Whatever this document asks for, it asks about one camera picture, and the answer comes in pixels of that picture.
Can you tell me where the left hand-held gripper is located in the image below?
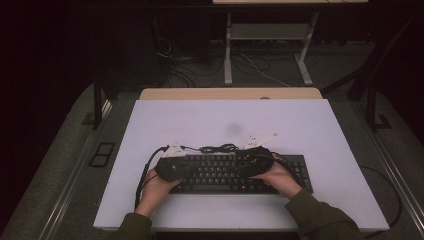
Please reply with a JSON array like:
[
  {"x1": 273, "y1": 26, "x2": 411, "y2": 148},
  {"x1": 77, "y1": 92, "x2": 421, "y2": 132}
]
[{"x1": 155, "y1": 143, "x2": 195, "y2": 183}]

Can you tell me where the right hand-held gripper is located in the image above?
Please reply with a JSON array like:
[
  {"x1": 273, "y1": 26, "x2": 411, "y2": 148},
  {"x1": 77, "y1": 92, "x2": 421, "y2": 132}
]
[{"x1": 234, "y1": 132, "x2": 280, "y2": 179}]

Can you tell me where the black computer keyboard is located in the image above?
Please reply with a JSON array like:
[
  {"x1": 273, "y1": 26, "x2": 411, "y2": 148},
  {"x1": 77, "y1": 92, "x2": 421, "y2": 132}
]
[{"x1": 169, "y1": 153, "x2": 314, "y2": 195}]

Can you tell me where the person's right hand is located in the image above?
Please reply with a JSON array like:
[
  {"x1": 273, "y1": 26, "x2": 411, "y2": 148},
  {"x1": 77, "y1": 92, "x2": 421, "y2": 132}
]
[{"x1": 250, "y1": 153, "x2": 303, "y2": 200}]

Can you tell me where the person's left hand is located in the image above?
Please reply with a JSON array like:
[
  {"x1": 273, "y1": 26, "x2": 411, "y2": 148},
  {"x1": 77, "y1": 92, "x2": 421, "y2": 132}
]
[{"x1": 134, "y1": 168, "x2": 184, "y2": 218}]

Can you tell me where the light wooden table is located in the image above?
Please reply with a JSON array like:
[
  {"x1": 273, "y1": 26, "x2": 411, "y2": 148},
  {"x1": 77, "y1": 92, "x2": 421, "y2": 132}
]
[{"x1": 139, "y1": 87, "x2": 323, "y2": 101}]

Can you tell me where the black metal stand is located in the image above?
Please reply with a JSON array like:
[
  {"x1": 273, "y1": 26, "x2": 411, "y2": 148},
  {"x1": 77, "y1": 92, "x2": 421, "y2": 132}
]
[
  {"x1": 321, "y1": 13, "x2": 424, "y2": 133},
  {"x1": 92, "y1": 76, "x2": 120, "y2": 131}
]

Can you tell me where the right hand-held gripper cable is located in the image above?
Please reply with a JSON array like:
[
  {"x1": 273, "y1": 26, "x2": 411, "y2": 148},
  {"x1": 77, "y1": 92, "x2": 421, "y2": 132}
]
[{"x1": 271, "y1": 151, "x2": 296, "y2": 169}]

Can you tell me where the hand-held gripper cable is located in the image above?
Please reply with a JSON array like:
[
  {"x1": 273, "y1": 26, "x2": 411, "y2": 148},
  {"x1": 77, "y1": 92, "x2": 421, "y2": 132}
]
[
  {"x1": 271, "y1": 151, "x2": 296, "y2": 169},
  {"x1": 134, "y1": 145, "x2": 170, "y2": 210}
]

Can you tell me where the left hand-held gripper cable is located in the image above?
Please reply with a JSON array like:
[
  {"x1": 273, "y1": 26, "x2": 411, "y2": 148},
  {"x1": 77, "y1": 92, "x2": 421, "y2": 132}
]
[{"x1": 134, "y1": 145, "x2": 170, "y2": 210}]

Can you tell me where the black keyboard cable with plug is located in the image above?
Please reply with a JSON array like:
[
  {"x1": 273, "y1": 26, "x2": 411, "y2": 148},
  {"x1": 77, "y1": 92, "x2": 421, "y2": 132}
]
[{"x1": 179, "y1": 143, "x2": 240, "y2": 155}]

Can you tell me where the black floor socket frame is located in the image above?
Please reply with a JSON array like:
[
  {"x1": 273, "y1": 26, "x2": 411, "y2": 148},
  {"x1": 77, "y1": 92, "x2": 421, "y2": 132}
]
[{"x1": 88, "y1": 142, "x2": 117, "y2": 168}]

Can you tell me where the white floor cable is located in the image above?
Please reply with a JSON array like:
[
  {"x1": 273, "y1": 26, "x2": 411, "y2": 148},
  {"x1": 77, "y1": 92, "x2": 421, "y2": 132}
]
[{"x1": 239, "y1": 53, "x2": 291, "y2": 88}]

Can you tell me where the tangle of black floor cables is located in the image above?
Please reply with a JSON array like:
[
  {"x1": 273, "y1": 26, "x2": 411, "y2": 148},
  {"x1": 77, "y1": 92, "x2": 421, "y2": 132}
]
[{"x1": 156, "y1": 36, "x2": 271, "y2": 88}]

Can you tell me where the aluminium floor rail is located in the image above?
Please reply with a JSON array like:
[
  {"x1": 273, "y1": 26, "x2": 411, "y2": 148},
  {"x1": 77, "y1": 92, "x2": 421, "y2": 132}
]
[
  {"x1": 38, "y1": 99, "x2": 114, "y2": 240},
  {"x1": 349, "y1": 99, "x2": 424, "y2": 231}
]

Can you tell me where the white metal frame desk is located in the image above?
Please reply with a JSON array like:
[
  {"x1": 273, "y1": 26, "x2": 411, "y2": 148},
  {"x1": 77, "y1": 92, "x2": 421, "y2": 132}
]
[{"x1": 212, "y1": 0, "x2": 369, "y2": 87}]

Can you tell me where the thin black cable loop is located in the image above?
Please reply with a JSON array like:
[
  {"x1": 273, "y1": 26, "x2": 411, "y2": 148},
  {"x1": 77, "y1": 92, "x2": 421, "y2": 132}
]
[{"x1": 359, "y1": 164, "x2": 403, "y2": 240}]

